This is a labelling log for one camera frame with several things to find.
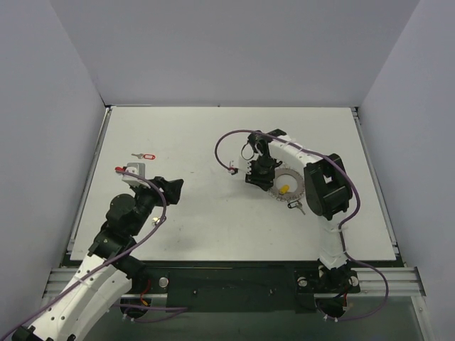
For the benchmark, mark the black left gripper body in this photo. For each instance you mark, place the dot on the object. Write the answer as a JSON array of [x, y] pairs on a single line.
[[162, 190]]

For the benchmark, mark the aluminium frame rail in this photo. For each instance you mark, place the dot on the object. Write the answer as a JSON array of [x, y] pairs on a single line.
[[402, 282]]

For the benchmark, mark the yellow tag key on disc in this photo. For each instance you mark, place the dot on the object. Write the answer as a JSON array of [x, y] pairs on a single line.
[[284, 189]]

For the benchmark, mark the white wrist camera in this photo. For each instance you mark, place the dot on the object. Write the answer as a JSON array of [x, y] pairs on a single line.
[[236, 167], [133, 174]]

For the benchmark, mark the steel keyring disc with rings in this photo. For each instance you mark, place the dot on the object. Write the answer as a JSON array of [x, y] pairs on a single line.
[[287, 176]]

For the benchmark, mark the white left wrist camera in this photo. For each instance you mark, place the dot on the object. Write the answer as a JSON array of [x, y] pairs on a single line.
[[133, 174]]

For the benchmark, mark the black tag key loose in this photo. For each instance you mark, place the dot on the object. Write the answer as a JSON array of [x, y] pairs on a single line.
[[156, 221]]

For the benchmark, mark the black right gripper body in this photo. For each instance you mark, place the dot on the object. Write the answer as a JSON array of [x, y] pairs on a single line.
[[261, 170]]

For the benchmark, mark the red tag key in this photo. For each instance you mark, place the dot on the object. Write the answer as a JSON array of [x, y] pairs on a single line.
[[144, 156]]

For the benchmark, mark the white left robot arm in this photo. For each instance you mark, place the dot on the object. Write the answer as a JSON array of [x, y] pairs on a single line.
[[108, 270]]

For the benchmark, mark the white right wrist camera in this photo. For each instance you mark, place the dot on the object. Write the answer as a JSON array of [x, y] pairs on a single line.
[[236, 167]]

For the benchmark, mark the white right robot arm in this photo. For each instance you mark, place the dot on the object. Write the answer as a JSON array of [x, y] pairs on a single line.
[[327, 192]]

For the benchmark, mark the black tag key near disc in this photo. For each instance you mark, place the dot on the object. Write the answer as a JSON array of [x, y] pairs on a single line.
[[296, 204]]

